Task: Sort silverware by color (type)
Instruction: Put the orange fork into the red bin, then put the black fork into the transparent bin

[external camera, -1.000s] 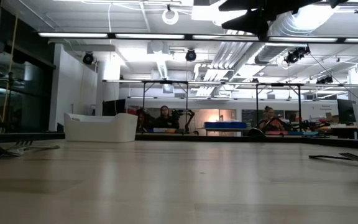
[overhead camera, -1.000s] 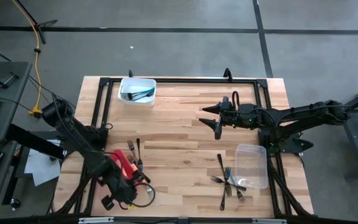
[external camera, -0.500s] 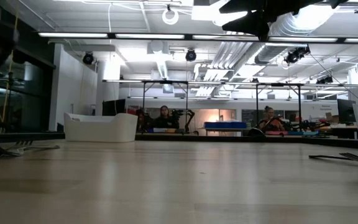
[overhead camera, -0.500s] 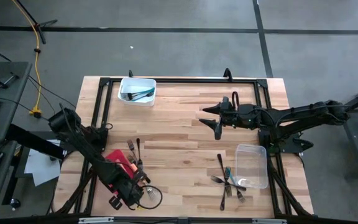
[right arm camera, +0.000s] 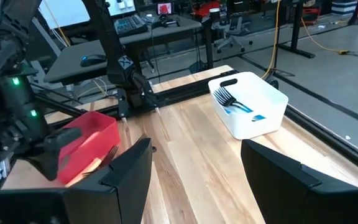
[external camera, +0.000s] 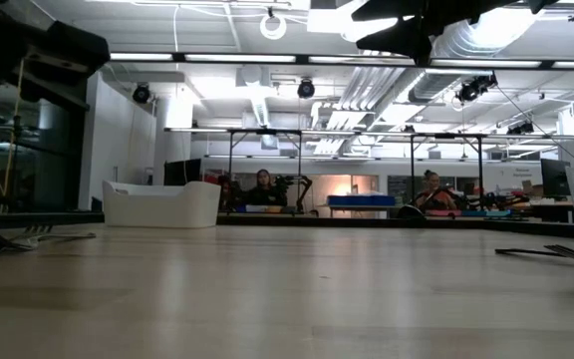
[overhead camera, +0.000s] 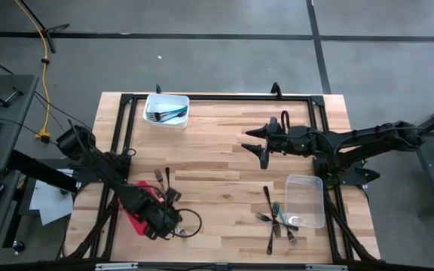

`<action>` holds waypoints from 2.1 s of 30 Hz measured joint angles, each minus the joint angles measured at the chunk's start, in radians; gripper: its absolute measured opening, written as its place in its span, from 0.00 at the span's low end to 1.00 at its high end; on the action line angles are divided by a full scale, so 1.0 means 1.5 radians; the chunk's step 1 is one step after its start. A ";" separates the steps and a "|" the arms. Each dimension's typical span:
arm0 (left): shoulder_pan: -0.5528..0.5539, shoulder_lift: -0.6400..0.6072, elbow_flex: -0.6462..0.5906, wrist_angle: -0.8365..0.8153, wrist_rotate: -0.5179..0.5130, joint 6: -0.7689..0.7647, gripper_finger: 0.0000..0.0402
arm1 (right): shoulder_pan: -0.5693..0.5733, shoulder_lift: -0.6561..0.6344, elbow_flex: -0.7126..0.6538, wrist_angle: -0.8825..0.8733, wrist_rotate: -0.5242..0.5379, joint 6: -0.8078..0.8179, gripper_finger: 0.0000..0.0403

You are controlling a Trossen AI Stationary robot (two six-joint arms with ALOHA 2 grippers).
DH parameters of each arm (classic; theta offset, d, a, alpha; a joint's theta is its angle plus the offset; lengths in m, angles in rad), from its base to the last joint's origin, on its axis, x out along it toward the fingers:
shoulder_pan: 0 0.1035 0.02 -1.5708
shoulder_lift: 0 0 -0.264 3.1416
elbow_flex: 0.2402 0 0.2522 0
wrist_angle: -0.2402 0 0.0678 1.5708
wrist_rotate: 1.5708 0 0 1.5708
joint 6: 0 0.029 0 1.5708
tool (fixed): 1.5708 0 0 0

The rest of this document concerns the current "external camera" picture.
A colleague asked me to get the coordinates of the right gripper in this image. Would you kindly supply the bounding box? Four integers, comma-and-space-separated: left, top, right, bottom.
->
351, 0, 467, 67

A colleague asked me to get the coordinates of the white plastic bin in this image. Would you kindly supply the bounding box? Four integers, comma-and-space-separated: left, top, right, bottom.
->
102, 179, 222, 229

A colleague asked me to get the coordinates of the black round spotlight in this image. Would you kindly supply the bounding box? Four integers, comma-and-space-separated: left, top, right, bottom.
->
296, 78, 317, 100
505, 121, 535, 136
454, 73, 498, 105
132, 83, 151, 105

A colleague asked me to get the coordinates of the long linear light fixture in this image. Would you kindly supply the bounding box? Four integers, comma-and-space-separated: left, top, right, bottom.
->
110, 51, 574, 71

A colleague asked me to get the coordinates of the person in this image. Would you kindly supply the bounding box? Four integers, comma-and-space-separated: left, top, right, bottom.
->
413, 169, 458, 211
244, 168, 289, 208

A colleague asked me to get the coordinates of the blue storage bin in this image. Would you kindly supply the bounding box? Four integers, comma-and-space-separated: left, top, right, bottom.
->
326, 193, 397, 208

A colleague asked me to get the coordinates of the black monitor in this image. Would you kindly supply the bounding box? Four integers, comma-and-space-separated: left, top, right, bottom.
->
162, 158, 203, 187
539, 158, 573, 198

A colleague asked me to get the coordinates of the silver ventilation duct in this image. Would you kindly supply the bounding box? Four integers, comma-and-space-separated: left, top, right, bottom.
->
409, 0, 547, 104

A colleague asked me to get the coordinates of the black metal gantry frame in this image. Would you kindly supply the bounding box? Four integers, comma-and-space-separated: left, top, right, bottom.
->
225, 127, 304, 216
409, 132, 487, 216

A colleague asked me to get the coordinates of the white ring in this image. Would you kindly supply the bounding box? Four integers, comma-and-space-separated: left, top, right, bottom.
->
259, 13, 288, 41

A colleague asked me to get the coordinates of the black aluminium frame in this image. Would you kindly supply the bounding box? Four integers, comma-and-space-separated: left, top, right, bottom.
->
0, 211, 574, 239

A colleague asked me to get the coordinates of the yellow cable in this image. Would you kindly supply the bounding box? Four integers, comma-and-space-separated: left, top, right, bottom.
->
0, 58, 25, 198

